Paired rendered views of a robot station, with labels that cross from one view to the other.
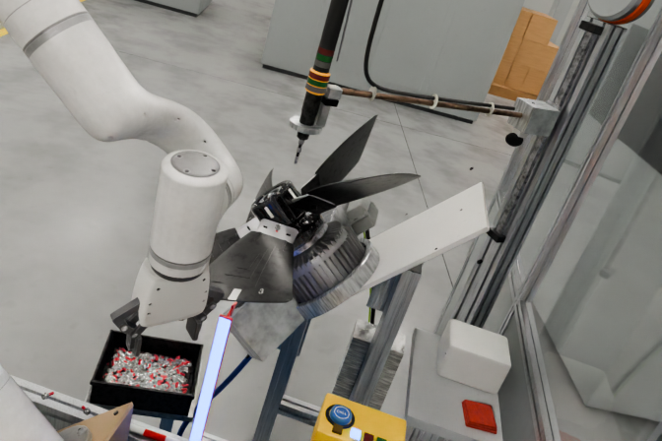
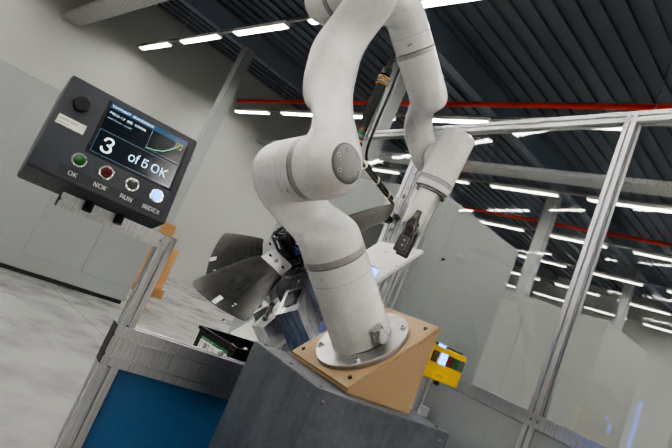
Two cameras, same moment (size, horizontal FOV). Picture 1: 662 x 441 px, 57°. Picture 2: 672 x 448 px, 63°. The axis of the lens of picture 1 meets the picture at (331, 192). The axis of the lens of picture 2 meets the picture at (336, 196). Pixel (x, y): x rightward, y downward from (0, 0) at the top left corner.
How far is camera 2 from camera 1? 1.36 m
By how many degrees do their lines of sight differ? 48
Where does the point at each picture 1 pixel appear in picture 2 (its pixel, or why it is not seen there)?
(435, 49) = (94, 232)
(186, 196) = (469, 144)
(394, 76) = (50, 254)
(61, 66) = (435, 64)
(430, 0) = not seen: hidden behind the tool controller
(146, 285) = (429, 200)
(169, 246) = (452, 173)
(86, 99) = (440, 84)
